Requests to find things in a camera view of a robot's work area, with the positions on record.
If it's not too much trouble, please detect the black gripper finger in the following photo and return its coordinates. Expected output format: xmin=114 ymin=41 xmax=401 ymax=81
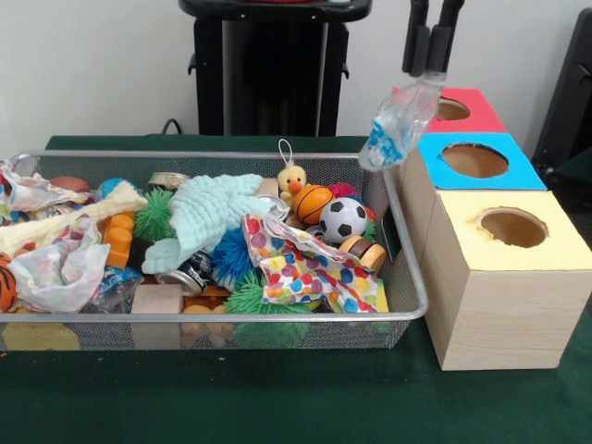
xmin=402 ymin=0 xmax=431 ymax=75
xmin=425 ymin=0 xmax=466 ymax=77

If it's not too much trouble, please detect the clear plastic bottle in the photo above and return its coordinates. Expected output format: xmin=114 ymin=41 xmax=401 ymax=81
xmin=359 ymin=72 xmax=448 ymax=173

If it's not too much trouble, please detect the wooden box with three holes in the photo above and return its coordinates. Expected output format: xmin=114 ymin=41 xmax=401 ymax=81
xmin=382 ymin=88 xmax=592 ymax=372

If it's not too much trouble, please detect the shallow clear mesh bin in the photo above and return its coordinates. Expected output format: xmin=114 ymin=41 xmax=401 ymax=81
xmin=0 ymin=150 xmax=431 ymax=352

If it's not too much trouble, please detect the black floor stand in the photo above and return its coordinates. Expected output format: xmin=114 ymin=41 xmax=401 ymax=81
xmin=535 ymin=7 xmax=592 ymax=177

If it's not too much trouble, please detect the dark green side table cloth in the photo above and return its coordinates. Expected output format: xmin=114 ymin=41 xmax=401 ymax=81
xmin=553 ymin=146 xmax=592 ymax=183

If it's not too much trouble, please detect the yellow duck toy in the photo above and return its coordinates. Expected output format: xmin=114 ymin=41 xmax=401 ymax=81
xmin=276 ymin=139 xmax=308 ymax=206

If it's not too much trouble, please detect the small orange basketball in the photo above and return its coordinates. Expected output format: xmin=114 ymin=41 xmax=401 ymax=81
xmin=293 ymin=183 xmax=334 ymax=226

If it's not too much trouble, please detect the small soccer ball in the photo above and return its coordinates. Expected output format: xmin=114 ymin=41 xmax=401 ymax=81
xmin=320 ymin=196 xmax=369 ymax=244

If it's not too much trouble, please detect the wooden burger toy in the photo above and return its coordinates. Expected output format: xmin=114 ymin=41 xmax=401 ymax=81
xmin=339 ymin=233 xmax=389 ymax=277

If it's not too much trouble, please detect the colourful polka-dot cloth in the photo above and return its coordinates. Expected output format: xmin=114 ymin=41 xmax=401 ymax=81
xmin=242 ymin=215 xmax=378 ymax=314

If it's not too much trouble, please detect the mint green knit cloth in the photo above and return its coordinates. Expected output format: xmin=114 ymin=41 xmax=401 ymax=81
xmin=142 ymin=173 xmax=276 ymax=275

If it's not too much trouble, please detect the green spiky ball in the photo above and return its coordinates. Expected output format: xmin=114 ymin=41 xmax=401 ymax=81
xmin=134 ymin=188 xmax=177 ymax=241

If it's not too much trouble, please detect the black drink can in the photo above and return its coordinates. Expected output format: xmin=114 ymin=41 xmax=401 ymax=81
xmin=154 ymin=252 xmax=214 ymax=297

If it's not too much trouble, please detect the dark green tablecloth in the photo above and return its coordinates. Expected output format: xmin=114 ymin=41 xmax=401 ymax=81
xmin=0 ymin=134 xmax=592 ymax=444

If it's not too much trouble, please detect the cream cloth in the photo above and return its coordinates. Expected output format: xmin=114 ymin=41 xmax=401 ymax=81
xmin=0 ymin=182 xmax=149 ymax=257

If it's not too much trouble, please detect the white plastic bag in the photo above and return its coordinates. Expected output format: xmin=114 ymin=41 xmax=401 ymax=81
xmin=9 ymin=222 xmax=112 ymax=312

